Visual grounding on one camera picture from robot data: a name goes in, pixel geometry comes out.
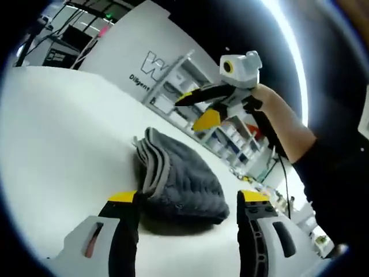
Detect person's right hand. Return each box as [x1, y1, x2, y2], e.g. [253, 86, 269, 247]
[250, 85, 279, 116]

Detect grey towel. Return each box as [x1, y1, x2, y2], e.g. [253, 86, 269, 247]
[132, 126, 231, 233]

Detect rows of white storage boxes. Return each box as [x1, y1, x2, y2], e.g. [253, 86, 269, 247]
[155, 72, 260, 174]

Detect black monitor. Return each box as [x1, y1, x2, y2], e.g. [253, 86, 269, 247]
[59, 24, 95, 53]

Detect grey cabinet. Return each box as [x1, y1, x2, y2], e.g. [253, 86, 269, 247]
[43, 39, 81, 69]

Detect grey metal shelving unit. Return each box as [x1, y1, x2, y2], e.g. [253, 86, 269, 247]
[149, 49, 277, 185]

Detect thin black cable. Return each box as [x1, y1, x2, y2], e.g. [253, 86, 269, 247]
[270, 144, 291, 219]

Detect thin white metal frame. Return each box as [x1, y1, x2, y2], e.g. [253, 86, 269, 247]
[73, 37, 100, 70]

